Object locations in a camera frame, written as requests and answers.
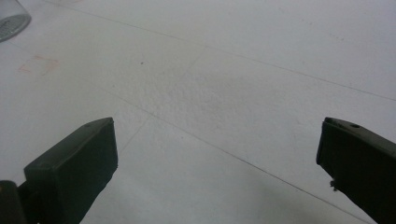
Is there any clear glass jar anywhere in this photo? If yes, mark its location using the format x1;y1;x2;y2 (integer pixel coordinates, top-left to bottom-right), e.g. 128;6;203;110
0;0;33;43

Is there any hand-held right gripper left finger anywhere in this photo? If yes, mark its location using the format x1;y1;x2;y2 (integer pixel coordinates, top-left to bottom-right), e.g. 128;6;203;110
18;117;119;224

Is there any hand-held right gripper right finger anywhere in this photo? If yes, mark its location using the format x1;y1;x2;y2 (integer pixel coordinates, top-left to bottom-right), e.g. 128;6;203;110
316;117;396;224

